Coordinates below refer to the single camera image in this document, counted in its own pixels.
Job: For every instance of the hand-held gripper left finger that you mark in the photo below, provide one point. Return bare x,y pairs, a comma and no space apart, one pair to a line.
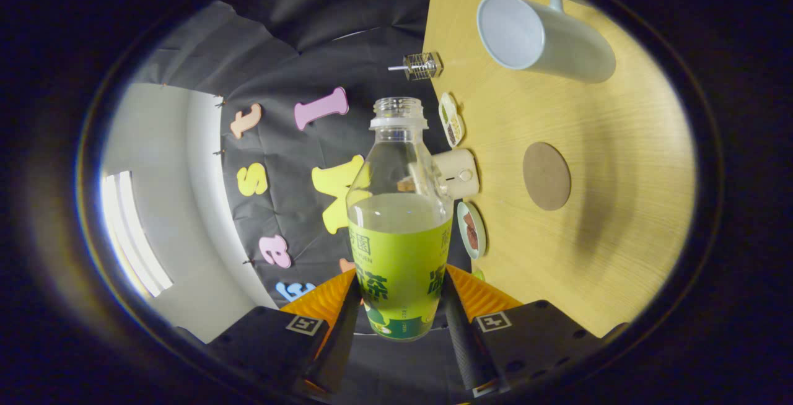
341,349

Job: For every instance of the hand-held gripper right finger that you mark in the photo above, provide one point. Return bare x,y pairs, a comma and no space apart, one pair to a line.
458,343

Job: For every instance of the clear green label juice bottle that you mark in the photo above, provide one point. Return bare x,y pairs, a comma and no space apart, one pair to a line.
399,256

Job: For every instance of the round brown coaster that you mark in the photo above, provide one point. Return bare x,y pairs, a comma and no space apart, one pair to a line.
546,176

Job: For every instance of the white cup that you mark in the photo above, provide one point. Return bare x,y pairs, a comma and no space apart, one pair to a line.
570,46

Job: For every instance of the brown bread slice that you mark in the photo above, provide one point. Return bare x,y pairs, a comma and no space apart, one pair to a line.
473,241
469,220

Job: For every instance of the pale green plate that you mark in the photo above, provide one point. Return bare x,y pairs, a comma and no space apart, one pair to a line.
474,207

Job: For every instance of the white toaster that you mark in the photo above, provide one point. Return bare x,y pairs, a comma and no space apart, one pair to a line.
461,173

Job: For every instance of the white divided snack dish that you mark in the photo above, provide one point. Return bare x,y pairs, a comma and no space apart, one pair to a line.
451,120

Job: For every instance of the wooden table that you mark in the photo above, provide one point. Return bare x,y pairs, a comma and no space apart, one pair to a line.
619,176

